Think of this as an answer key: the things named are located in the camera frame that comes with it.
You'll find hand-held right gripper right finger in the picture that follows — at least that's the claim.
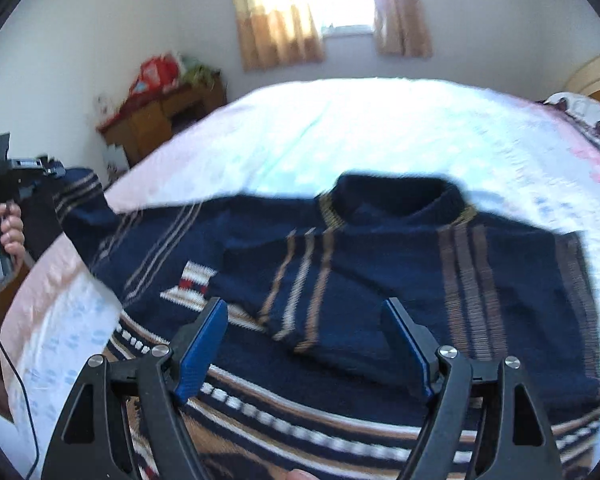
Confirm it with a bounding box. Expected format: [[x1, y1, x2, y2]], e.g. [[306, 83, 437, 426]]
[[382, 297, 563, 480]]

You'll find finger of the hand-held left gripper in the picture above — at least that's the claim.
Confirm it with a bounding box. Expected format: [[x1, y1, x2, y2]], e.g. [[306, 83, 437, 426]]
[[27, 156, 67, 182]]

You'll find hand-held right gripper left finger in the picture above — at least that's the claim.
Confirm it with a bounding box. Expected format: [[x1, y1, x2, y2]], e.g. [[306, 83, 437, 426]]
[[40, 297, 229, 480]]

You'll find navy striped knit sweater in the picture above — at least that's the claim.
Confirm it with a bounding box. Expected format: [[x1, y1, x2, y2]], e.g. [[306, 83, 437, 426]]
[[52, 167, 600, 480]]

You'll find person's left hand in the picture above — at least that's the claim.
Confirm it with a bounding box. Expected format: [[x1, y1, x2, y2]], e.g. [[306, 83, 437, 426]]
[[0, 201, 27, 303]]

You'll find wooden desk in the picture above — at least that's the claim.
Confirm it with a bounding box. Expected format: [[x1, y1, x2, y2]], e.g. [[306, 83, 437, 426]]
[[96, 74, 229, 169]]

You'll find red bag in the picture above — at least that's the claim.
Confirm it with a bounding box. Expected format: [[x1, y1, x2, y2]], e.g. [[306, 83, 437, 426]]
[[130, 54, 187, 97]]

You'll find green plant decoration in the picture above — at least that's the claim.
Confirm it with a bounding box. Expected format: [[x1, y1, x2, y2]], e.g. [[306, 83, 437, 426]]
[[177, 54, 220, 87]]

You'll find bed with printed sheet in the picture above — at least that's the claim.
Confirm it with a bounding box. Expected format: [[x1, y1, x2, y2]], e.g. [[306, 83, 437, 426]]
[[0, 77, 600, 480]]

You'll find tan curtain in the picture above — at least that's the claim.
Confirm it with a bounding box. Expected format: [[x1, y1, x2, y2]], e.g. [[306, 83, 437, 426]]
[[367, 0, 434, 59], [227, 0, 327, 72]]

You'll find patterned pillow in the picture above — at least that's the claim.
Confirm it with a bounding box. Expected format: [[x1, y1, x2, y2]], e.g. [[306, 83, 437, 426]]
[[544, 91, 600, 167]]

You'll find cream bed headboard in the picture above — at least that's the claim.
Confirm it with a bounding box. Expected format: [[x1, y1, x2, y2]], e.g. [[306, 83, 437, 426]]
[[564, 50, 600, 114]]

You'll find black cable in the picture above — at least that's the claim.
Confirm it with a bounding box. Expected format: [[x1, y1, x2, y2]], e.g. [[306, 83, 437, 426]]
[[0, 295, 34, 480]]

